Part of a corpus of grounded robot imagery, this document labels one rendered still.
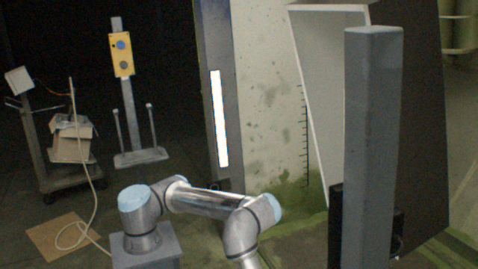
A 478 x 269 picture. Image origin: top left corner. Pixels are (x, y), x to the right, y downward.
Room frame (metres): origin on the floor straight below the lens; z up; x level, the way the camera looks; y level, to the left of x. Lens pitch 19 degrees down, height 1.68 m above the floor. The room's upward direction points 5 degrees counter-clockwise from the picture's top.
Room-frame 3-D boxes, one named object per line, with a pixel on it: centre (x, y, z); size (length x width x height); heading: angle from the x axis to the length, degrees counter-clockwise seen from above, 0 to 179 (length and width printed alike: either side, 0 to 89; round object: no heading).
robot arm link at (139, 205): (1.54, 0.48, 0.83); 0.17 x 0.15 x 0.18; 134
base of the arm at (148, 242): (1.54, 0.49, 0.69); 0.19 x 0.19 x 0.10
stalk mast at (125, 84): (2.41, 0.68, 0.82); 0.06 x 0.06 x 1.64; 19
